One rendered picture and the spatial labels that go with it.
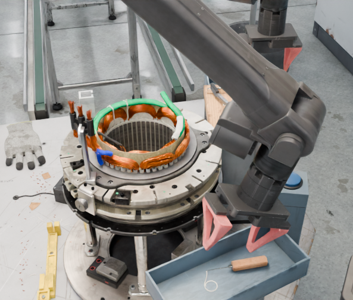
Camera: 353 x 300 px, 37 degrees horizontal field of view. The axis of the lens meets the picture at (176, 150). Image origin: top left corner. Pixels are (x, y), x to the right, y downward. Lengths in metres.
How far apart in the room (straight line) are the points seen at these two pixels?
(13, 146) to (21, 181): 0.14
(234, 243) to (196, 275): 0.09
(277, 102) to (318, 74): 2.95
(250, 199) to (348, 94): 2.70
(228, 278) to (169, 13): 0.47
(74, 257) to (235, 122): 0.65
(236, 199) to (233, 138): 0.09
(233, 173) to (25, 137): 0.69
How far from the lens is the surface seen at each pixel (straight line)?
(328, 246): 2.40
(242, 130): 0.72
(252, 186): 0.75
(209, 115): 1.19
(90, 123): 0.90
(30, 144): 1.59
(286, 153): 0.68
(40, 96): 1.89
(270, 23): 1.12
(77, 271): 1.22
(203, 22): 0.63
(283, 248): 0.95
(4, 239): 1.36
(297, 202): 1.07
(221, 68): 0.64
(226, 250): 0.93
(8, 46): 4.04
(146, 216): 0.95
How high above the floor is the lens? 1.73
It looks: 38 degrees down
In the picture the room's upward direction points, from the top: straight up
